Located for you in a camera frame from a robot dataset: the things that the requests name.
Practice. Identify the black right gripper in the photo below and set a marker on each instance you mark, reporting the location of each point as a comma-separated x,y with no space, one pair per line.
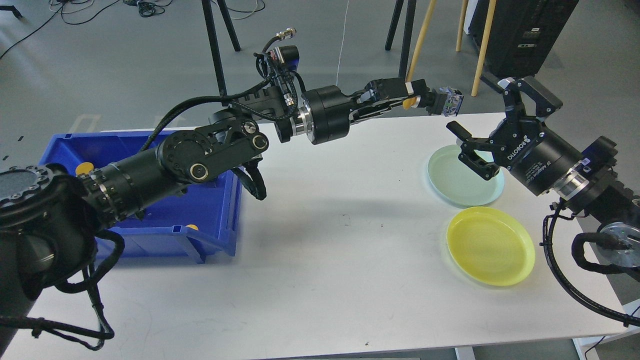
532,153

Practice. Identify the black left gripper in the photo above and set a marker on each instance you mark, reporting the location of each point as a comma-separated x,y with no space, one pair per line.
327,113

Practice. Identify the yellow push button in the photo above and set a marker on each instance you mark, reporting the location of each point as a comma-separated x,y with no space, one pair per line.
437,102

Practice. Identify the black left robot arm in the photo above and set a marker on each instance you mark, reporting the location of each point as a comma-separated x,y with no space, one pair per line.
56,228

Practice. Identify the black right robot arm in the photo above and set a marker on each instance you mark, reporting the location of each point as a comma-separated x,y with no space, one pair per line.
614,247

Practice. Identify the light green plate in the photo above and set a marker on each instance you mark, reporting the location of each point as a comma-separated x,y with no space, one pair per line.
457,184

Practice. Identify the yellow plate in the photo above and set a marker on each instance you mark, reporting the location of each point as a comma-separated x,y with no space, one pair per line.
490,246

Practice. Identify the wooden leg left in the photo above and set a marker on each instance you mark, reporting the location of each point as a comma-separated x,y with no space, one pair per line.
427,19

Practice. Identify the wooden leg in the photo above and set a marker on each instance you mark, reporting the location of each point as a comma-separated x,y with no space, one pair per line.
427,19
491,7

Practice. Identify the black tripod leg right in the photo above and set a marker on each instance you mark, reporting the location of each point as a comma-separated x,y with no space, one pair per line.
407,32

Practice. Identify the black tripod leg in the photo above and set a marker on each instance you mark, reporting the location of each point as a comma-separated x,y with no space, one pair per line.
407,32
211,32

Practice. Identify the wooden leg right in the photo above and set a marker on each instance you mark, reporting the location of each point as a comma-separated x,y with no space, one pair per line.
491,7

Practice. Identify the black tripod leg left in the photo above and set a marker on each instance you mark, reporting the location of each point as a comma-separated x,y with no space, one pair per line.
211,32

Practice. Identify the blue plastic bin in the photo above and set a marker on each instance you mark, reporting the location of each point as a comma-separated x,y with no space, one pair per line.
214,207

